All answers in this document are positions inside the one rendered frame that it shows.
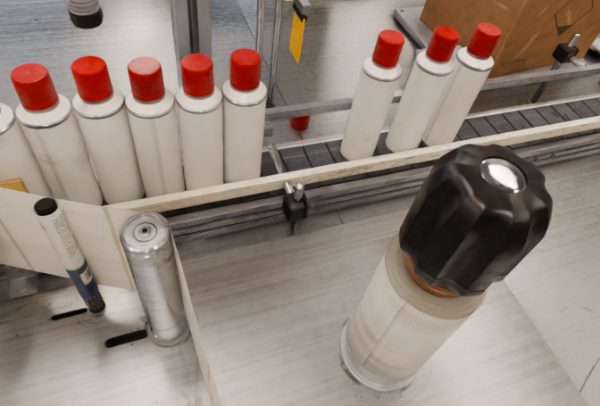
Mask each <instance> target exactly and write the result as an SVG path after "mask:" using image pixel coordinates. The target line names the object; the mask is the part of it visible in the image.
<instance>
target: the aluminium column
mask: <svg viewBox="0 0 600 406"><path fill-rule="evenodd" d="M194 4H195V24H196V53H197V54H205V55H207V56H209V57H210V58H211V59H212V33H211V6H210V0H194ZM170 7H171V23H172V32H173V40H174V49H175V57H176V66H177V74H178V83H179V88H180V87H182V74H181V64H180V63H181V60H182V59H183V58H184V57H185V56H187V55H189V54H192V32H191V14H190V0H170Z"/></svg>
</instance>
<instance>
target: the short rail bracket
mask: <svg viewBox="0 0 600 406"><path fill-rule="evenodd" d="M310 207H311V205H310V204H309V201H308V199H307V197H306V194H305V192H304V184H303V183H301V182H298V183H296V185H295V190H294V192H293V193H288V194H285V195H284V196H283V203H282V209H283V211H284V213H285V215H286V218H287V221H288V226H287V236H292V235H294V234H295V232H296V224H297V221H298V220H302V219H303V218H304V219H306V218H307V217H308V215H309V210H310Z"/></svg>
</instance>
